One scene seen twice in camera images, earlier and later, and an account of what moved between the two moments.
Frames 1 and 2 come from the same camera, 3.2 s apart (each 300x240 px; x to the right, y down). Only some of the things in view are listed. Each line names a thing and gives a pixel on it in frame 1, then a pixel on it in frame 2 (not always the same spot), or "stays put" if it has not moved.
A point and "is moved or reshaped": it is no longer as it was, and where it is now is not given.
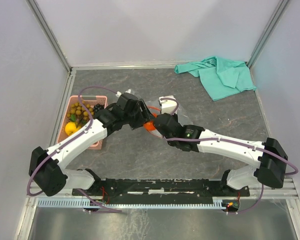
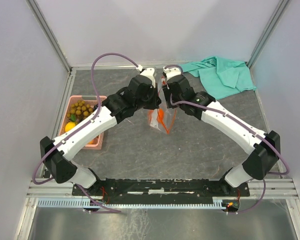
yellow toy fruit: (70, 128) stays put
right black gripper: (174, 116) → (166, 91)
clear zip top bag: (152, 110) is moved or reshaped
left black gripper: (142, 119) → (156, 103)
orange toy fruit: (149, 125) is moved or reshaped
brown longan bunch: (79, 115) stays put
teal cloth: (219, 77) stays put
